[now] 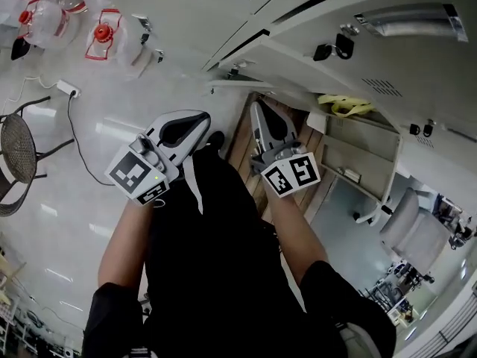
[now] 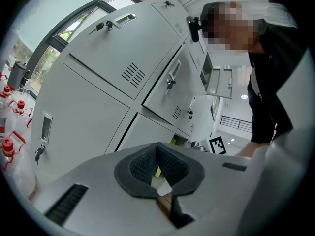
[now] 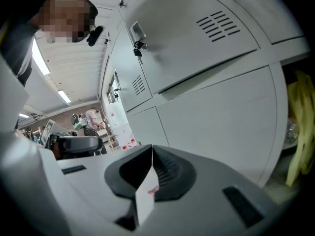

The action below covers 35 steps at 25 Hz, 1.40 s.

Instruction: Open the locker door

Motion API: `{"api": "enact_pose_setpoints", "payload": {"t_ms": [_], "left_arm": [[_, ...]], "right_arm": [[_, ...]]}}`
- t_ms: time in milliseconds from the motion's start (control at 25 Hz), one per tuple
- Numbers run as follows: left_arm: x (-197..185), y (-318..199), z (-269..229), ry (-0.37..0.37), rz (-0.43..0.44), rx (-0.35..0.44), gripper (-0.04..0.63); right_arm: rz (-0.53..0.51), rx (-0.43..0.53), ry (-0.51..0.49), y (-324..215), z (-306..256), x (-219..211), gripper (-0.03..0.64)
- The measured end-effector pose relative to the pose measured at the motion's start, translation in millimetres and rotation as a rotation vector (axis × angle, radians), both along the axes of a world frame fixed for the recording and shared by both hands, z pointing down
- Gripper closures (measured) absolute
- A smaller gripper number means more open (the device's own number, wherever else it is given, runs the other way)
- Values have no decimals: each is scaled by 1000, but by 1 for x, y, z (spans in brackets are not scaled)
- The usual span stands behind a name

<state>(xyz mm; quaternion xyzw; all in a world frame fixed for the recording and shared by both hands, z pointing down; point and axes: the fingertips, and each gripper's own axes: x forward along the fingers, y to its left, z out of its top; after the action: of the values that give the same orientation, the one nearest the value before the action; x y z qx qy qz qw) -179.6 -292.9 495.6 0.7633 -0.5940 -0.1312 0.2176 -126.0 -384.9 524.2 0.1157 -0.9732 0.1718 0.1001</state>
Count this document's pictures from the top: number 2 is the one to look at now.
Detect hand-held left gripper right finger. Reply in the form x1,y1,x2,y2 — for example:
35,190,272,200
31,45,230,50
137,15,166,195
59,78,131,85
157,143,266,236

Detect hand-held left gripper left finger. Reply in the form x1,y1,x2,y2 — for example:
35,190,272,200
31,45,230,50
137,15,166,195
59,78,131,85
33,143,178,236

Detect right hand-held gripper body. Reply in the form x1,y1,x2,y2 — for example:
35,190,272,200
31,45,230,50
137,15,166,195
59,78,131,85
190,136,227,156

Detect grey metal locker cabinet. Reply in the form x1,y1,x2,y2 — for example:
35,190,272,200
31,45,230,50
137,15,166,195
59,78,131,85
31,0,233,179

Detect person's right forearm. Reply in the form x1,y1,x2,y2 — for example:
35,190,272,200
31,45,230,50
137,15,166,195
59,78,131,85
233,140,261,159

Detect black metal railing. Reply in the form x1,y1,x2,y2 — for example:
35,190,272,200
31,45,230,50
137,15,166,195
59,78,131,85
220,115,253,133

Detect yellow rubber gloves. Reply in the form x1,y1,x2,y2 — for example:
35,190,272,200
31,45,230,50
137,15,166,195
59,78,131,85
171,134,185,147

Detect person in black shirt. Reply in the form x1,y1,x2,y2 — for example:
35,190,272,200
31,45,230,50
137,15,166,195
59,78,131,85
247,21,311,145

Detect cluster of clear water jugs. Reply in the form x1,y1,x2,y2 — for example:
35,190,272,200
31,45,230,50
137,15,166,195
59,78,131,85
0,71,40,201

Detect person's head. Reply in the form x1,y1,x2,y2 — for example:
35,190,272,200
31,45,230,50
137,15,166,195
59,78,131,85
200,1,270,56

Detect black cylindrical bin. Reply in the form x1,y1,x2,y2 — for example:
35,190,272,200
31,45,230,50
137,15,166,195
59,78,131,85
7,60,32,90

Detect dark grey cap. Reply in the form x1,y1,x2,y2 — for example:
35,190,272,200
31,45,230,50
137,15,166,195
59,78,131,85
199,0,237,22

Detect large glass window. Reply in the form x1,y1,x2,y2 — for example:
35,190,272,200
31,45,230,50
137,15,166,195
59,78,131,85
4,0,141,100

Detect black head-worn camera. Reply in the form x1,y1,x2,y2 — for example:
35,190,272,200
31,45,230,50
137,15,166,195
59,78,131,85
186,15,204,43

